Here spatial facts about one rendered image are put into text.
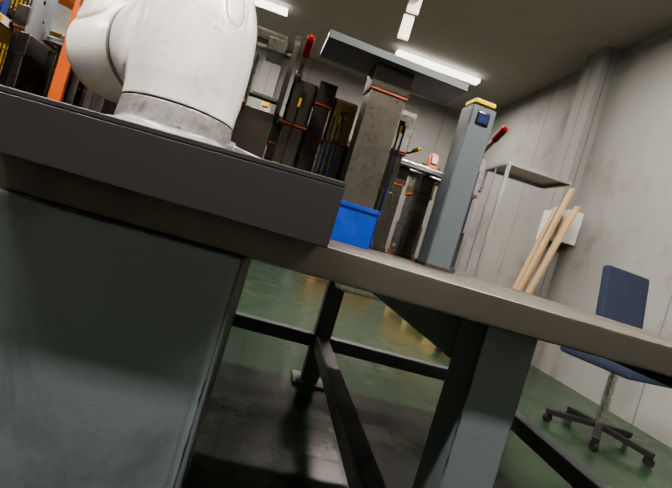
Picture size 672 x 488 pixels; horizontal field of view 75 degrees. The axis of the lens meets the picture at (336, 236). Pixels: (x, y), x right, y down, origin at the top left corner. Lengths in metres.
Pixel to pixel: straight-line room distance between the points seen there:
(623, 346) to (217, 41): 0.67
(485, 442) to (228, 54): 0.63
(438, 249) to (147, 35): 0.83
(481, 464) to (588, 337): 0.23
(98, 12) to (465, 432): 0.81
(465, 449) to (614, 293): 2.54
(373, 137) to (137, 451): 0.83
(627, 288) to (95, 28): 3.03
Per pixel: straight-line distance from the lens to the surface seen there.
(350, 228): 0.97
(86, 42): 0.82
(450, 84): 1.18
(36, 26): 1.64
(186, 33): 0.63
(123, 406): 0.58
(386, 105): 1.14
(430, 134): 7.87
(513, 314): 0.61
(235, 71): 0.65
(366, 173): 1.11
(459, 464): 0.70
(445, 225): 1.18
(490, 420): 0.69
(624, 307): 3.24
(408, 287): 0.55
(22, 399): 0.61
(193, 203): 0.46
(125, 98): 0.65
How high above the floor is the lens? 0.72
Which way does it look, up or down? 1 degrees down
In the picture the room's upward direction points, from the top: 17 degrees clockwise
